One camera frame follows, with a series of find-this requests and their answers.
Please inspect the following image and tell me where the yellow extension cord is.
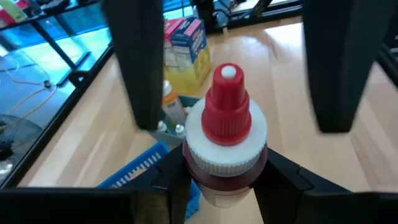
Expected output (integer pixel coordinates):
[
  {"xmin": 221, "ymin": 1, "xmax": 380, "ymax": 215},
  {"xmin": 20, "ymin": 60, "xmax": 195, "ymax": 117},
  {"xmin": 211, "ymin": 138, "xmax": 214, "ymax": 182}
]
[{"xmin": 6, "ymin": 58, "xmax": 58, "ymax": 121}]

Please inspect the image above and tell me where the yellow squeeze bottle white cap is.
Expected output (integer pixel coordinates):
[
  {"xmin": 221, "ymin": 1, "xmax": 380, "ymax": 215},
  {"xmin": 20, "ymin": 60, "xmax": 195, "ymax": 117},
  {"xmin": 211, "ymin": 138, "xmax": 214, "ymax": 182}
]
[{"xmin": 162, "ymin": 80, "xmax": 187, "ymax": 127}]

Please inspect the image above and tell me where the yellow translucent plastic bin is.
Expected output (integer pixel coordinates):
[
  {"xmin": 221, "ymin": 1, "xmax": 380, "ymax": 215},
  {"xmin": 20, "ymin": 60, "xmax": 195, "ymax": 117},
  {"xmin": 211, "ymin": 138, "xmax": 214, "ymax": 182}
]
[{"xmin": 163, "ymin": 43, "xmax": 213, "ymax": 96}]

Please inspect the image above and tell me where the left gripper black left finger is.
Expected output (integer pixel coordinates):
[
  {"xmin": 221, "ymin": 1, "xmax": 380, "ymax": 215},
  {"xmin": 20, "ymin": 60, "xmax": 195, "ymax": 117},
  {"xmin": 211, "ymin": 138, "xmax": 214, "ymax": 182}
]
[{"xmin": 121, "ymin": 144, "xmax": 193, "ymax": 224}]

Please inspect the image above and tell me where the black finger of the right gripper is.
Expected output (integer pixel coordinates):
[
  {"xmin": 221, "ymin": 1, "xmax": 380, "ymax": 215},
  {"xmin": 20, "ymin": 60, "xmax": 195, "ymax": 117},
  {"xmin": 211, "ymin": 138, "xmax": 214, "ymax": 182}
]
[
  {"xmin": 101, "ymin": 0, "xmax": 166, "ymax": 131},
  {"xmin": 300, "ymin": 0, "xmax": 396, "ymax": 134}
]

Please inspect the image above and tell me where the blue Frosted Flakes cereal box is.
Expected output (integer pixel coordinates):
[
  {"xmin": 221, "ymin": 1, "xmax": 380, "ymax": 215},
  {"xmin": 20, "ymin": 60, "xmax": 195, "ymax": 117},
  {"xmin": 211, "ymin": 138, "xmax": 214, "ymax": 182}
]
[{"xmin": 170, "ymin": 17, "xmax": 208, "ymax": 72}]

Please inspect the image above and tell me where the grey-green plastic bin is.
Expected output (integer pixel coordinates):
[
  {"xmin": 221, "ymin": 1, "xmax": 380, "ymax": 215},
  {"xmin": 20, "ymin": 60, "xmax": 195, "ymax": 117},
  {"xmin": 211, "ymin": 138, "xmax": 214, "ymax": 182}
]
[{"xmin": 149, "ymin": 95, "xmax": 203, "ymax": 147}]

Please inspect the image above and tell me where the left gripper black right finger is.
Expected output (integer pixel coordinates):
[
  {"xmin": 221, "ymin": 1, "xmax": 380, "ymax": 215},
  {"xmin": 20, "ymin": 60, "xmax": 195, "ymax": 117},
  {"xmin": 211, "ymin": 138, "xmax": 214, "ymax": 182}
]
[{"xmin": 252, "ymin": 147, "xmax": 351, "ymax": 224}]

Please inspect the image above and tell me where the small red cardboard box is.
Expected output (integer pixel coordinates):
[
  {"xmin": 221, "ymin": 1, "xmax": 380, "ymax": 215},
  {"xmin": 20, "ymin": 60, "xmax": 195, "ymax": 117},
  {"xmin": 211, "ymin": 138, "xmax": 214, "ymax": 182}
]
[{"xmin": 164, "ymin": 17, "xmax": 186, "ymax": 43}]

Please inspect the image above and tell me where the black floor fan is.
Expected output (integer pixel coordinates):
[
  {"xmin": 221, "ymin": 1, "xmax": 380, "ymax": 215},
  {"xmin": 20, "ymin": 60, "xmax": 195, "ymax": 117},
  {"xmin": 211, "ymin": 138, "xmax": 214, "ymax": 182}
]
[{"xmin": 0, "ymin": 114, "xmax": 43, "ymax": 184}]

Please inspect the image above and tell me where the blue slotted plastic basket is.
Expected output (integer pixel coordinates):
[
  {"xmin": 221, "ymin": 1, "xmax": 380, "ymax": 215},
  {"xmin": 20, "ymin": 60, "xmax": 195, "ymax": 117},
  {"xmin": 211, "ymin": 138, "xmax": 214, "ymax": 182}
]
[{"xmin": 98, "ymin": 141, "xmax": 201, "ymax": 222}]

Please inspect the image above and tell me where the dark dropper bottle white cap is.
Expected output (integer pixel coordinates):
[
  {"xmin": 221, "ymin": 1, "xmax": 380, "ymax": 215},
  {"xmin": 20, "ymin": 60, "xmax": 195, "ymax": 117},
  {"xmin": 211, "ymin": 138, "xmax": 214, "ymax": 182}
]
[{"xmin": 174, "ymin": 124, "xmax": 187, "ymax": 138}]

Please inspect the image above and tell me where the small round red-white jar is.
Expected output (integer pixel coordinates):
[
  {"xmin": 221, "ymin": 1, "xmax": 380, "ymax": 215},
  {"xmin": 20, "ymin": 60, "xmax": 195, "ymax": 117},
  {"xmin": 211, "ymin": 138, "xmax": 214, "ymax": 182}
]
[{"xmin": 182, "ymin": 63, "xmax": 269, "ymax": 208}]

